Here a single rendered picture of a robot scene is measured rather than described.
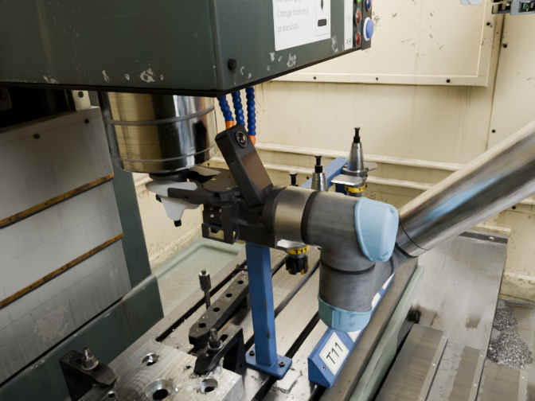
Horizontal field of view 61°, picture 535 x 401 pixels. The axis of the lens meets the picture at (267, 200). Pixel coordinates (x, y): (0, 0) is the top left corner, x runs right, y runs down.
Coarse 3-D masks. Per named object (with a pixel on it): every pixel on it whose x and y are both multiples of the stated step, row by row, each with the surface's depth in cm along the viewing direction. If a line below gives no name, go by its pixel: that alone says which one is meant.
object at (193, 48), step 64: (0, 0) 55; (64, 0) 50; (128, 0) 45; (192, 0) 42; (256, 0) 47; (0, 64) 60; (64, 64) 54; (128, 64) 49; (192, 64) 44; (256, 64) 49
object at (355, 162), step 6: (354, 144) 109; (360, 144) 109; (354, 150) 110; (360, 150) 110; (354, 156) 110; (360, 156) 110; (348, 162) 112; (354, 162) 111; (360, 162) 111; (348, 168) 112; (354, 168) 111; (360, 168) 111
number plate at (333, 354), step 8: (336, 336) 98; (328, 344) 95; (336, 344) 97; (320, 352) 93; (328, 352) 94; (336, 352) 95; (344, 352) 97; (328, 360) 93; (336, 360) 94; (336, 368) 93
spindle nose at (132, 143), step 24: (120, 96) 58; (144, 96) 57; (168, 96) 58; (192, 96) 60; (120, 120) 59; (144, 120) 58; (168, 120) 59; (192, 120) 61; (216, 120) 66; (120, 144) 61; (144, 144) 60; (168, 144) 60; (192, 144) 62; (216, 144) 67; (120, 168) 64; (144, 168) 61; (168, 168) 62
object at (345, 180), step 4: (336, 176) 111; (340, 176) 111; (344, 176) 111; (348, 176) 111; (352, 176) 111; (332, 180) 109; (336, 180) 109; (340, 180) 109; (344, 180) 108; (348, 180) 108; (352, 180) 108; (356, 180) 108; (360, 180) 108; (340, 184) 108; (344, 184) 107; (348, 184) 107; (352, 184) 106; (356, 184) 106; (360, 184) 107
